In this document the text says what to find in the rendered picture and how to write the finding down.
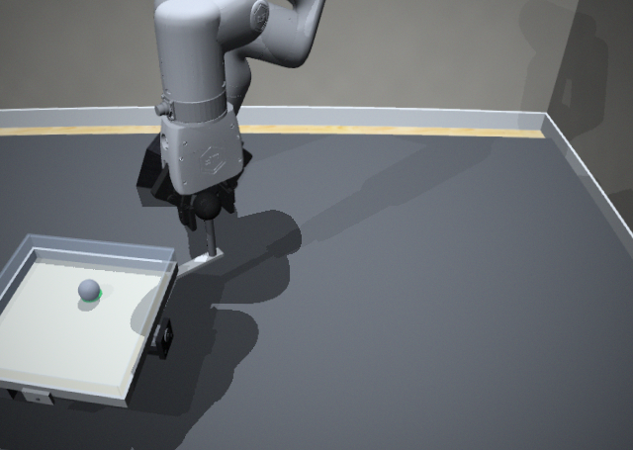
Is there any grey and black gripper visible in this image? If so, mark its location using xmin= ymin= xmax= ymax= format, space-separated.
xmin=150 ymin=102 xmax=252 ymax=231

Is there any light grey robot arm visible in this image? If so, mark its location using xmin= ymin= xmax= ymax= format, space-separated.
xmin=154 ymin=0 xmax=325 ymax=124

